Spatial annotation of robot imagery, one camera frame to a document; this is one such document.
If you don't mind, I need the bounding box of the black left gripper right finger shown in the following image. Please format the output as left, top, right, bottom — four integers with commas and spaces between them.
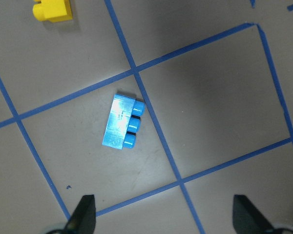
232, 195, 278, 234

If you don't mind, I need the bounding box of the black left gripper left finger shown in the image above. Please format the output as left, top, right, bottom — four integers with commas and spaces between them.
63, 195, 96, 234

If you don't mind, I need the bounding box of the blue toy block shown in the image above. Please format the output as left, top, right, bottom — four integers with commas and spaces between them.
102, 94, 146, 150

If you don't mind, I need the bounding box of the brown paper table cover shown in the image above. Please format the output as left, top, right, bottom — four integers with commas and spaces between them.
0, 0, 293, 234

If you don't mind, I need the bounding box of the yellow toy block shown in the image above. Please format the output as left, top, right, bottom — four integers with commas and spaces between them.
32, 0, 73, 23

